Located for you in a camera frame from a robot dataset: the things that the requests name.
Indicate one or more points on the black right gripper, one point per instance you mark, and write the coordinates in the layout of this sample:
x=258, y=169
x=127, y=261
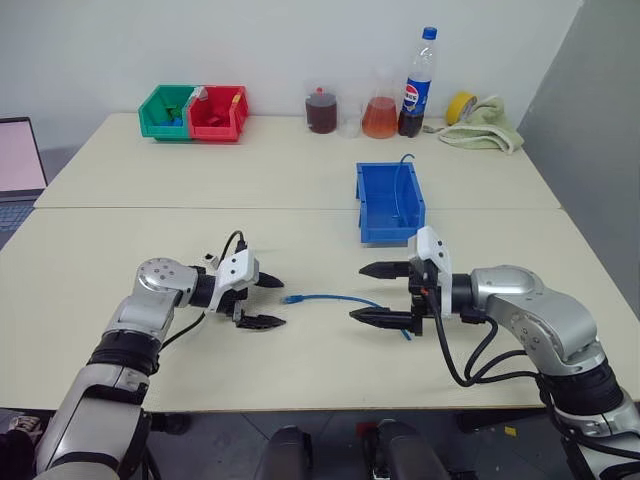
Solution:
x=419, y=300

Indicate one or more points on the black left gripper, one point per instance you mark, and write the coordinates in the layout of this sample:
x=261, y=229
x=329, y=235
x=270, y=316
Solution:
x=240, y=304

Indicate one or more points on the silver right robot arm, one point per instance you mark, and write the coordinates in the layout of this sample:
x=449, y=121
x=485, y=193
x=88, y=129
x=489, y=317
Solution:
x=545, y=310

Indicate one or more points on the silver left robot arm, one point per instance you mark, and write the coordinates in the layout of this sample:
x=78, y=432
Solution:
x=125, y=320

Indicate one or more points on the white coupler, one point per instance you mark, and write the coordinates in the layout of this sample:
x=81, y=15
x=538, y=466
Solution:
x=209, y=258

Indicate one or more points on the blue plastic bin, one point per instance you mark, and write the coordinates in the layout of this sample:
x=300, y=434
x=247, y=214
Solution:
x=380, y=200

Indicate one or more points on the red plastic bin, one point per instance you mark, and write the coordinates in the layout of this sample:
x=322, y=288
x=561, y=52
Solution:
x=220, y=131

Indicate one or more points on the green plastic bin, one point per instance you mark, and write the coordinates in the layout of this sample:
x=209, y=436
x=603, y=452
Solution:
x=155, y=122

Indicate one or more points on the dark rounded shape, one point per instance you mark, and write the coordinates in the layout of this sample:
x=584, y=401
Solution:
x=405, y=450
x=286, y=452

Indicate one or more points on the small clear plastic cup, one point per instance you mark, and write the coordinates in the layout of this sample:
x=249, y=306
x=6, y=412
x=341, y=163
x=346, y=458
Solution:
x=350, y=130

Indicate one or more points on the flask with orange liquid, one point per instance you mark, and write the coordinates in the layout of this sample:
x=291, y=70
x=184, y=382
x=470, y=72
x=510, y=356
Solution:
x=380, y=120

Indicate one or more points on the light green towel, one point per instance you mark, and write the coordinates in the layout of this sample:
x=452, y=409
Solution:
x=480, y=132

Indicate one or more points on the beaker with dark red liquid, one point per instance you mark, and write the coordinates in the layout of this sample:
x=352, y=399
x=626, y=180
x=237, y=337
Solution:
x=321, y=115

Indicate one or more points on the yellow tape roll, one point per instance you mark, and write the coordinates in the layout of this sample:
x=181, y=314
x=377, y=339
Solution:
x=456, y=107

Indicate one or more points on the Pepsi cola bottle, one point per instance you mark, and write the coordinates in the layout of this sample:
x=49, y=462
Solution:
x=415, y=95

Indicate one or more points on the small blue and green parts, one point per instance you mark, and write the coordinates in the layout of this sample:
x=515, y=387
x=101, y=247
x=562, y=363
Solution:
x=172, y=117

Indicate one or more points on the person's foot in sandal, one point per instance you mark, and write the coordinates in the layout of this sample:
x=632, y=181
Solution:
x=24, y=426

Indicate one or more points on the grey laptop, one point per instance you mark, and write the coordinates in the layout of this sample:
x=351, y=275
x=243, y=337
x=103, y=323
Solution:
x=17, y=160

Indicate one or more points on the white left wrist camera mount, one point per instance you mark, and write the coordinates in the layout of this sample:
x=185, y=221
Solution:
x=236, y=270

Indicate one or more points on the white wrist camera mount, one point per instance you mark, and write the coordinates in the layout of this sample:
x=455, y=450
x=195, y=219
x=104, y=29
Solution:
x=236, y=270
x=434, y=250

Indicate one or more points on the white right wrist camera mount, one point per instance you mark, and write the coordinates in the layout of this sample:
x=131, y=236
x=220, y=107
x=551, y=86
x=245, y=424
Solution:
x=434, y=250

